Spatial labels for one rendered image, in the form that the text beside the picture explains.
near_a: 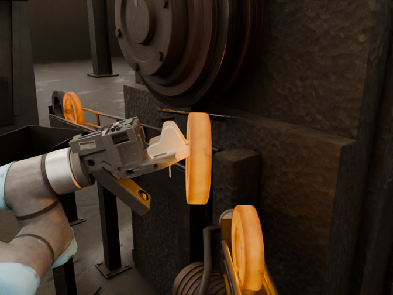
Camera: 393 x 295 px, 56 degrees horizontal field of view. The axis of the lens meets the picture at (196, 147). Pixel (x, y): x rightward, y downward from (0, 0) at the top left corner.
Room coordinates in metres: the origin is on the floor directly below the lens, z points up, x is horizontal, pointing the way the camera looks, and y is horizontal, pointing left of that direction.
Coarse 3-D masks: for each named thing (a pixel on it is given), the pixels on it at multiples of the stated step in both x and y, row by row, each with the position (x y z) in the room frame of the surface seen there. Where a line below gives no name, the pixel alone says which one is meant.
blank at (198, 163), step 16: (192, 112) 0.61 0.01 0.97; (192, 128) 0.55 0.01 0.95; (208, 128) 0.56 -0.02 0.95; (192, 144) 0.53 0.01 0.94; (208, 144) 0.54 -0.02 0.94; (192, 160) 0.52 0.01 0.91; (208, 160) 0.52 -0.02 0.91; (192, 176) 0.52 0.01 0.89; (208, 176) 0.52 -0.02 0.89; (192, 192) 0.52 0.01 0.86; (208, 192) 0.53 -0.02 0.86
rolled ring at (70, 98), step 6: (66, 96) 1.77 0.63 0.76; (72, 96) 1.72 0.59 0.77; (66, 102) 1.79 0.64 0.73; (72, 102) 1.71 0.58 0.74; (78, 102) 1.71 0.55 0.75; (66, 108) 1.80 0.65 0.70; (78, 108) 1.69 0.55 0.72; (66, 114) 1.80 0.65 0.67; (72, 114) 1.81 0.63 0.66; (78, 114) 1.68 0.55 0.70; (72, 120) 1.79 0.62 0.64; (78, 120) 1.69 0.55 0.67
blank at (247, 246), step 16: (240, 208) 0.61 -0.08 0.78; (240, 224) 0.58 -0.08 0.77; (256, 224) 0.57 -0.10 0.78; (240, 240) 0.58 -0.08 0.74; (256, 240) 0.54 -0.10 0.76; (240, 256) 0.61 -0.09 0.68; (256, 256) 0.53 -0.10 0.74; (240, 272) 0.56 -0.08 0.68; (256, 272) 0.52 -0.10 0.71; (240, 288) 0.56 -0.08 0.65; (256, 288) 0.53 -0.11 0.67
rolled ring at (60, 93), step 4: (56, 92) 1.89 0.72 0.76; (60, 92) 1.88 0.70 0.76; (52, 96) 1.95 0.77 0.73; (56, 96) 1.90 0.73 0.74; (60, 96) 1.86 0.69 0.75; (52, 100) 1.96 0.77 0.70; (56, 100) 1.95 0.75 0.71; (60, 100) 1.85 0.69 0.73; (52, 104) 1.97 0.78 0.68; (56, 104) 1.96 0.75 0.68; (56, 108) 1.95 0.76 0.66; (56, 112) 1.94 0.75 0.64; (60, 112) 1.96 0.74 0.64; (60, 116) 1.93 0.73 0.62; (64, 116) 1.83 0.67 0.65
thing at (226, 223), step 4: (224, 220) 0.68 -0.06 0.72; (228, 220) 0.68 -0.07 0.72; (224, 224) 0.68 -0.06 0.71; (228, 224) 0.68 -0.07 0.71; (224, 228) 0.68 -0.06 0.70; (228, 228) 0.68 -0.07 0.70; (224, 232) 0.68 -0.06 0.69; (228, 232) 0.68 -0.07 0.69; (224, 236) 0.68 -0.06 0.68; (228, 236) 0.68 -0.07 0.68; (228, 240) 0.68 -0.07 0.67; (220, 244) 0.68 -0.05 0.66; (228, 244) 0.68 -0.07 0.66; (220, 248) 0.68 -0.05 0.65; (220, 252) 0.68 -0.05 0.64; (220, 256) 0.67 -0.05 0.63; (232, 256) 0.67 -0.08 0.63; (220, 260) 0.67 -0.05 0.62; (232, 260) 0.67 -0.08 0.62; (220, 264) 0.67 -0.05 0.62
